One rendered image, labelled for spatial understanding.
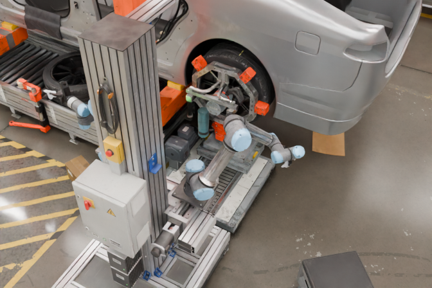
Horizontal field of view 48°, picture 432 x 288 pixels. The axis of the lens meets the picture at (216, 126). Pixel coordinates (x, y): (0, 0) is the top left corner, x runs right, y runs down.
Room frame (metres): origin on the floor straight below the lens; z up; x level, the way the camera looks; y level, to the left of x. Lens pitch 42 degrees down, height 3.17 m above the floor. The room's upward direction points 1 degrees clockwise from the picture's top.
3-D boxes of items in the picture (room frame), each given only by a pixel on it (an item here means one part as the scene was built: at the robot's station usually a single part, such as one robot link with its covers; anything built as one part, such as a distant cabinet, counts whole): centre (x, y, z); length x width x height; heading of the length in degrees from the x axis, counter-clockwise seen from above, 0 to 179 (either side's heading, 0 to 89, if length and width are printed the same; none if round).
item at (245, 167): (3.08, -0.14, 0.13); 0.50 x 0.36 x 0.10; 62
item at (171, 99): (3.13, 0.41, 0.69); 0.52 x 0.17 x 0.35; 152
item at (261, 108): (2.79, -0.34, 0.85); 0.09 x 0.08 x 0.07; 62
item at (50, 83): (3.72, 1.31, 0.39); 0.66 x 0.66 x 0.24
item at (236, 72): (2.93, -0.06, 0.85); 0.54 x 0.07 x 0.54; 62
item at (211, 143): (3.08, -0.14, 0.32); 0.40 x 0.30 x 0.28; 62
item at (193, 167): (2.00, 0.12, 0.98); 0.13 x 0.12 x 0.14; 19
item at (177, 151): (2.99, 0.26, 0.26); 0.42 x 0.18 x 0.35; 152
